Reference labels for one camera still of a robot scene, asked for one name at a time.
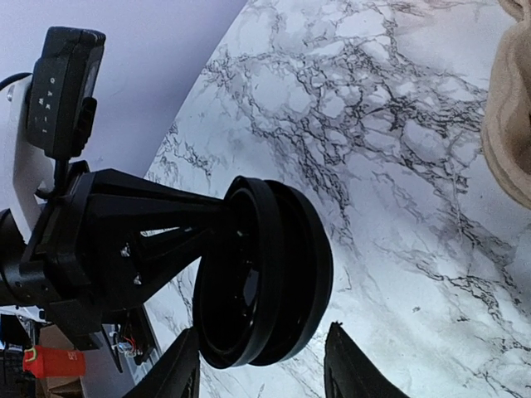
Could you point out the brown cardboard cup carrier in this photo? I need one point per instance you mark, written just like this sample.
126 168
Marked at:
505 133

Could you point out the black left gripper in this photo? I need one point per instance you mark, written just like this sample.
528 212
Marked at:
82 262

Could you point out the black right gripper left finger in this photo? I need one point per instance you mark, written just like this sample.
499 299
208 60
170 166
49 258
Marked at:
177 372

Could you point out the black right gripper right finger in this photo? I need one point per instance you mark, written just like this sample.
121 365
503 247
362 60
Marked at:
348 372

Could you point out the black plastic cup lid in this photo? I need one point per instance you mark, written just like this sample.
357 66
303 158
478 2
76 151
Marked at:
260 296

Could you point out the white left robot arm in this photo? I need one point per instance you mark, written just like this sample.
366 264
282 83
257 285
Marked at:
26 168

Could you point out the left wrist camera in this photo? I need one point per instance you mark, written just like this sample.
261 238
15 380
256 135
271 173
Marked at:
62 108

